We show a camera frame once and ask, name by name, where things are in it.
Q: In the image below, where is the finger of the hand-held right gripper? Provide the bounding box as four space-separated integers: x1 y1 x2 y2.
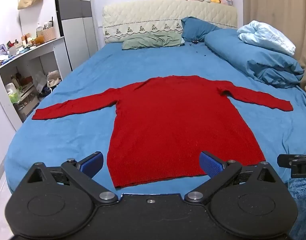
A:
277 153 306 167

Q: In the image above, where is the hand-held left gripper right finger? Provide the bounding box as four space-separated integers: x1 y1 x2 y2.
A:
199 151 281 204

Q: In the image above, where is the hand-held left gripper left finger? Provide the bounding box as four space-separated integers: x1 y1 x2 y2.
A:
25 151 118 204

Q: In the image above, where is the red knit sweater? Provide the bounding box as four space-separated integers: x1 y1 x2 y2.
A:
32 75 293 189

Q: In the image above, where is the blue bed sheet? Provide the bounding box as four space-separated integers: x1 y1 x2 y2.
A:
4 41 306 198

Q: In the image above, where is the blue shaggy rug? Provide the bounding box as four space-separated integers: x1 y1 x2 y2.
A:
287 177 306 240

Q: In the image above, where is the blue duvet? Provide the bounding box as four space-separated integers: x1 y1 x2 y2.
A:
204 29 305 88

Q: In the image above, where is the light blue blanket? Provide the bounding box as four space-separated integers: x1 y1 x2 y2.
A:
237 20 296 57

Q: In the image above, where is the white cluttered shelf desk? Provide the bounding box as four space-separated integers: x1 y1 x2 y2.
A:
0 36 73 132

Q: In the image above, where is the woven storage basket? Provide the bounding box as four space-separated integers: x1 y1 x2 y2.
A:
42 27 56 41

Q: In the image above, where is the dark blue pillow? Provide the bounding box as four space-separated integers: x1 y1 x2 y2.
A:
181 17 222 43

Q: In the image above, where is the green pillow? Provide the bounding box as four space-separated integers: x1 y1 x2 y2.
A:
122 31 185 50

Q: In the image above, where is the white and grey wardrobe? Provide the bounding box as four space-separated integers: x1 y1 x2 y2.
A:
54 0 98 72

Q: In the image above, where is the beige curtain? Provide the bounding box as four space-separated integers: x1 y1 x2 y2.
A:
242 0 306 93

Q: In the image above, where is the cream quilted headboard cover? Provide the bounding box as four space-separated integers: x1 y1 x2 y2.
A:
102 0 238 43

